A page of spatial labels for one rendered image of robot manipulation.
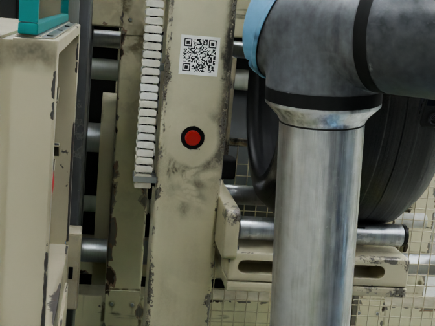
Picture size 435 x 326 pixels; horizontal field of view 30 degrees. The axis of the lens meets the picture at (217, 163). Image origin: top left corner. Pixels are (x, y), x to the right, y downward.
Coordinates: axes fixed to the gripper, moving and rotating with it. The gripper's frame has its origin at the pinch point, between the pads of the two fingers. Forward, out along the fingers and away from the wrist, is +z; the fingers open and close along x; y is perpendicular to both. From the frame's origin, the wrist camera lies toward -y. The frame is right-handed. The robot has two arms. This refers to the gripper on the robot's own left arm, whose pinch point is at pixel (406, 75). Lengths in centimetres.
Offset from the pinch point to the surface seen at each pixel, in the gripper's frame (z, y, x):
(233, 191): 46, -26, 21
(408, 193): 10.3, -21.2, -6.3
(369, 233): 18.0, -30.2, -2.1
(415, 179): 7.8, -18.3, -6.3
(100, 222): 105, -43, 50
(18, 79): -52, -6, 59
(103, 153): 100, -23, 50
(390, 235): 18.0, -30.2, -6.2
